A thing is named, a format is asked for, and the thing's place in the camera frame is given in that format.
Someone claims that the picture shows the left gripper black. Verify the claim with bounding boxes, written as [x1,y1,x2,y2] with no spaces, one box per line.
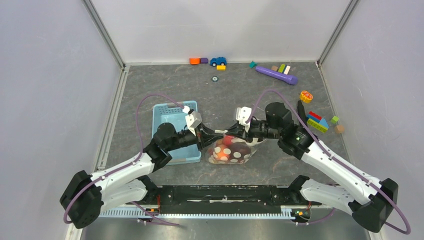
[165,122,223,152]

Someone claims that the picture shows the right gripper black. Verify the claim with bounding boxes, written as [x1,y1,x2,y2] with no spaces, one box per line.
[226,118,281,143]

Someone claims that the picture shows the red pomegranate toy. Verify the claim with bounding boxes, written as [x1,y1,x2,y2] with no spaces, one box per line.
[222,135,234,147]

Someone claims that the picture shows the orange peach toy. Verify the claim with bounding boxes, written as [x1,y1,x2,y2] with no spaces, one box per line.
[213,146,227,159]

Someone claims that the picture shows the clear polka dot zip bag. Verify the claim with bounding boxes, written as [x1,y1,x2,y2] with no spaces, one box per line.
[207,134,266,165]

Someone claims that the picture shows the dark red apple toy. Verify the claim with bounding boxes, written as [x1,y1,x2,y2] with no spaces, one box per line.
[229,142,252,159]

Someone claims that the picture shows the light blue plastic basket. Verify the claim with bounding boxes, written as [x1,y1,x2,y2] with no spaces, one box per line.
[151,102,202,166]

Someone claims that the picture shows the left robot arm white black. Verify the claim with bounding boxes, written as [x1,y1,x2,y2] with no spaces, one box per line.
[59,122,226,229]

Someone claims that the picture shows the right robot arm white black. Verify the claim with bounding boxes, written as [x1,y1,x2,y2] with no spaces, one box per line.
[226,102,399,233]

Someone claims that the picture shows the multicolour duplo stack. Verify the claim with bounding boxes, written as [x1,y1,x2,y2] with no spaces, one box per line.
[306,111,329,133]

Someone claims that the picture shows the yellow butterfly duplo block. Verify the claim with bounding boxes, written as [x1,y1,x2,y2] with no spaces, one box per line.
[299,90,314,104]

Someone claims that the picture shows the purple toy flashlight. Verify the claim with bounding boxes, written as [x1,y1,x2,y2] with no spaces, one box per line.
[255,65,299,86]

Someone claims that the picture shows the white block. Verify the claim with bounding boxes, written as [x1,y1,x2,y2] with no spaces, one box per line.
[283,65,291,75]

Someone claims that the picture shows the teal block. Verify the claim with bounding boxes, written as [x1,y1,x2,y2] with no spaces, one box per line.
[249,61,257,69]

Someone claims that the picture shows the green lego block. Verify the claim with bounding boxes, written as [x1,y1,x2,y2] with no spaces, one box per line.
[277,63,286,73]

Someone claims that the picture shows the blue toy car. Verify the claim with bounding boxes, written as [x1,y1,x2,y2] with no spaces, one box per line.
[209,56,227,67]

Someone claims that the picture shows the orange block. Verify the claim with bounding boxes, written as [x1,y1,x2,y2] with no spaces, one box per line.
[189,57,201,65]

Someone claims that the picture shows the purple block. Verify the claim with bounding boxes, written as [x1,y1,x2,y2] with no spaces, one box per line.
[200,57,209,64]

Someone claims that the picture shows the small green cube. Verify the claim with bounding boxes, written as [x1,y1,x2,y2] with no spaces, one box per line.
[330,115,340,124]

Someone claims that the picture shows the tan wooden cube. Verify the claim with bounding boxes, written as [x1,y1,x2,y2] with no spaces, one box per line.
[334,124,345,134]

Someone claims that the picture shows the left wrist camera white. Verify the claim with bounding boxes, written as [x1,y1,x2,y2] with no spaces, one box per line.
[182,105,202,135]

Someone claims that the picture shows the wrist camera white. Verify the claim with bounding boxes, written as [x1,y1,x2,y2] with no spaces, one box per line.
[182,105,202,135]
[235,106,252,127]

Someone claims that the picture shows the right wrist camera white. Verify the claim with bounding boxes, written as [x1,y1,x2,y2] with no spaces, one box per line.
[235,106,252,127]

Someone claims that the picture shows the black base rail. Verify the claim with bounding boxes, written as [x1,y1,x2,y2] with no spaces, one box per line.
[137,185,314,215]

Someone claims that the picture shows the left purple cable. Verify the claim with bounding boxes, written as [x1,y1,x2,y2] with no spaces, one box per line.
[63,93,186,225]

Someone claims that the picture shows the white slotted cable duct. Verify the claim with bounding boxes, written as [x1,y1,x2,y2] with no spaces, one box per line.
[99,206,293,220]

